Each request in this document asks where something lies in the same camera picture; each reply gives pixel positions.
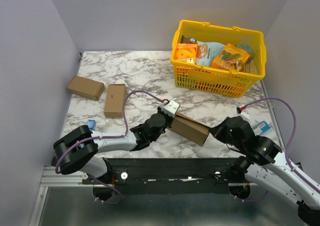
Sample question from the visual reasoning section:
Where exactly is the cardboard box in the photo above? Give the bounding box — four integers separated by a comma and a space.
67, 75, 105, 101
169, 113, 210, 147
104, 84, 127, 118

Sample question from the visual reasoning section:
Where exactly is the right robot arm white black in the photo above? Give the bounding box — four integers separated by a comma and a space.
209, 116, 320, 226

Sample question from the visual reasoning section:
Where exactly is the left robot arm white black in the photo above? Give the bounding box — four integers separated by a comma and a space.
53, 103, 178, 184

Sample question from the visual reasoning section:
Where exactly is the blue box right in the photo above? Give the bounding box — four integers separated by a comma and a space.
252, 121, 271, 135

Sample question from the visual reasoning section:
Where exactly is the blue box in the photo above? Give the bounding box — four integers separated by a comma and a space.
86, 119, 96, 131
252, 121, 271, 135

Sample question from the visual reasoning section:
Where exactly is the folded cardboard box upright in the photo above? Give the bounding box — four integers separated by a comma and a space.
104, 84, 127, 118

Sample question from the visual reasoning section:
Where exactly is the blue box left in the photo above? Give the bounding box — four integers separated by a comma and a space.
86, 119, 96, 131

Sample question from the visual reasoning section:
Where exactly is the orange Daddy snack box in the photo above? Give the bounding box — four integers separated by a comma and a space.
175, 43, 198, 64

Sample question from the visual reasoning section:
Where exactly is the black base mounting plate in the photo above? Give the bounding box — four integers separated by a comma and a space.
83, 158, 249, 197

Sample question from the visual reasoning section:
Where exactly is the yellow plastic shopping basket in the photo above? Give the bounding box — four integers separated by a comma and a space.
170, 20, 267, 97

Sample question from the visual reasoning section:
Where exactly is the orange snack bag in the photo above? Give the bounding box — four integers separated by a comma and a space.
210, 43, 250, 72

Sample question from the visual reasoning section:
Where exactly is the light blue snack bag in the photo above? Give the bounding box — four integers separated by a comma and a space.
195, 41, 225, 67

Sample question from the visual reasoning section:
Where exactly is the dark brown snack packet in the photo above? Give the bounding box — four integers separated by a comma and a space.
180, 35, 198, 44

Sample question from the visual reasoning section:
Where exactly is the green scouring pad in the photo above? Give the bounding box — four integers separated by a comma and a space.
236, 43, 255, 60

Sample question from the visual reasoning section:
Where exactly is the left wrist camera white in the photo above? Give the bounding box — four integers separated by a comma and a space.
160, 100, 180, 118

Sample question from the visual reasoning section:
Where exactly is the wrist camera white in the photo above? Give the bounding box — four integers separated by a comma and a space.
160, 100, 180, 118
236, 106, 250, 122

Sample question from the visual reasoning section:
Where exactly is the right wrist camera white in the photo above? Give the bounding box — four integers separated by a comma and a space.
236, 106, 250, 122

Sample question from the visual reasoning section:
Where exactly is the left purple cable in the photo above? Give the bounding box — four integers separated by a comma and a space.
54, 90, 168, 205

